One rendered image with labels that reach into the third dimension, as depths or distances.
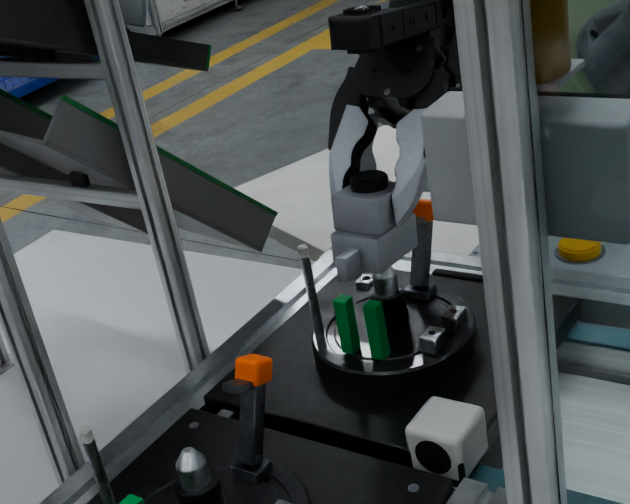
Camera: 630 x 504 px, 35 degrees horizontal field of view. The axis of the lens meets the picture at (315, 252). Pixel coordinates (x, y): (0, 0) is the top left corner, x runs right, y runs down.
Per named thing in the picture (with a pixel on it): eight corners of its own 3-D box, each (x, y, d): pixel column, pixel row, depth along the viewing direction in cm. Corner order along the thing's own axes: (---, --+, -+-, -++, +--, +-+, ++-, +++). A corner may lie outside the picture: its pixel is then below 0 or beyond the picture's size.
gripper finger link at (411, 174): (456, 236, 81) (458, 129, 83) (425, 217, 76) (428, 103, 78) (420, 240, 82) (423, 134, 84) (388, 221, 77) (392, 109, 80)
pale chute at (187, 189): (181, 229, 111) (196, 191, 111) (262, 253, 102) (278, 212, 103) (-36, 126, 90) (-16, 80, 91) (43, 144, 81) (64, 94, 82)
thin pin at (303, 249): (318, 330, 86) (301, 243, 83) (326, 331, 86) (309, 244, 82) (313, 334, 86) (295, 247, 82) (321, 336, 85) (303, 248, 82)
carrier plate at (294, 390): (352, 279, 102) (348, 260, 101) (581, 316, 89) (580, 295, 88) (207, 415, 85) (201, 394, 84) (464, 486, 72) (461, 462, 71)
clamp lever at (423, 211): (414, 282, 90) (419, 197, 88) (434, 285, 88) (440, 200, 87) (394, 287, 87) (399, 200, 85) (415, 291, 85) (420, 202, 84)
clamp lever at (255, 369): (247, 455, 72) (251, 351, 70) (270, 462, 70) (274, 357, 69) (215, 469, 69) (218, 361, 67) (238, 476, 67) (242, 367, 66)
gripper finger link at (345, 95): (369, 166, 81) (411, 69, 82) (359, 159, 80) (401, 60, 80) (325, 151, 84) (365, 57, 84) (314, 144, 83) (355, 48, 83)
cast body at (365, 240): (373, 240, 85) (365, 161, 82) (419, 246, 83) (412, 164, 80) (319, 278, 79) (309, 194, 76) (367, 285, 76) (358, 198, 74)
